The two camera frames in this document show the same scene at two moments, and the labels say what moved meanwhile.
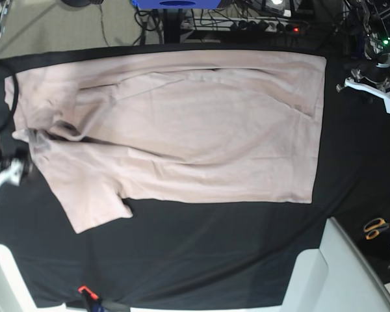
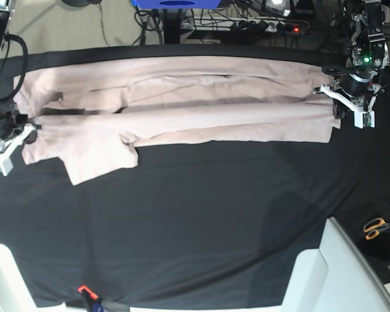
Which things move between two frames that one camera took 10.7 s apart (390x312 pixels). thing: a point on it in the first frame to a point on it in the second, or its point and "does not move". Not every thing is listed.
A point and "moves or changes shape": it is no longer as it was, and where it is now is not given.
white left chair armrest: [7, 290] does not move
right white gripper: [389, 99] to [362, 118]
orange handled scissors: [374, 227] does not move
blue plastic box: [177, 4] does not move
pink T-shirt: [219, 126] moves or changes shape
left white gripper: [13, 175] to [1, 149]
